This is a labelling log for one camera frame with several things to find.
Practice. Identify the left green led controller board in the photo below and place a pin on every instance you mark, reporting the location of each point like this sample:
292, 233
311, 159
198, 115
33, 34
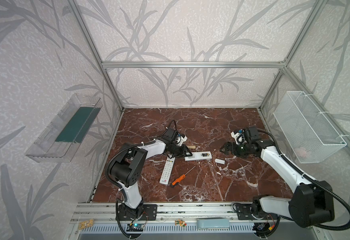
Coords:
135, 227

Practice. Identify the small orange green connector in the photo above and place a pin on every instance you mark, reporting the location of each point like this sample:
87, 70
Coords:
180, 223

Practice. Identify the pink object in basket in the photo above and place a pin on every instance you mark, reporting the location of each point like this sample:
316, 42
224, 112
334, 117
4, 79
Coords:
301, 152

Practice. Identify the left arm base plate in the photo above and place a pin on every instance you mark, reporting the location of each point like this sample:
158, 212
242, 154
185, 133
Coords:
142, 213

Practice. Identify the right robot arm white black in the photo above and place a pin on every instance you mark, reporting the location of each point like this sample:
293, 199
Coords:
310, 204

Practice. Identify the clear plastic wall shelf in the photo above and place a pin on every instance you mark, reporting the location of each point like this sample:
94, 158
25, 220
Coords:
61, 139

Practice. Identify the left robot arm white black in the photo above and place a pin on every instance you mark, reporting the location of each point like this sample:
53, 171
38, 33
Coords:
126, 166

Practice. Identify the grey rectangular box on rail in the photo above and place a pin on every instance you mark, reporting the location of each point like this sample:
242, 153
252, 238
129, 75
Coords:
211, 224

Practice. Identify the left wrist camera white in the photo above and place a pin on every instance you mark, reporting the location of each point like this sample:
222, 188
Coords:
180, 139

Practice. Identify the tan circuit board piece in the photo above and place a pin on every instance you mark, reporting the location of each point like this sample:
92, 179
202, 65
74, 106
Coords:
85, 224

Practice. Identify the white remote control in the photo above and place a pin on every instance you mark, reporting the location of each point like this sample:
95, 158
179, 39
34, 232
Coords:
167, 170
198, 156

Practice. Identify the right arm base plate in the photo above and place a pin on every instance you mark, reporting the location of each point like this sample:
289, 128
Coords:
243, 212

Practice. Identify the white battery cover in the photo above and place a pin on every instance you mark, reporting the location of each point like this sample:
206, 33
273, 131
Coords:
221, 162

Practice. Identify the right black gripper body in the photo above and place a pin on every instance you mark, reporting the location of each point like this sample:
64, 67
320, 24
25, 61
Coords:
233, 147

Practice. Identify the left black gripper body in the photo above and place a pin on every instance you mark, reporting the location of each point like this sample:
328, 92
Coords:
178, 149

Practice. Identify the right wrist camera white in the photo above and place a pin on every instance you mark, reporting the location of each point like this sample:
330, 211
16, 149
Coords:
238, 136

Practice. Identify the orange handled screwdriver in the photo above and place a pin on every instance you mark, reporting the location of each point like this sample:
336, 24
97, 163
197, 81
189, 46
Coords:
179, 179

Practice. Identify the white wire mesh basket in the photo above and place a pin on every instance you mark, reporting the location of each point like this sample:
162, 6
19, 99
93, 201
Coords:
304, 125

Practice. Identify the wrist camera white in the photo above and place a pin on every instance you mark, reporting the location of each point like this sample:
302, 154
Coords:
180, 139
238, 136

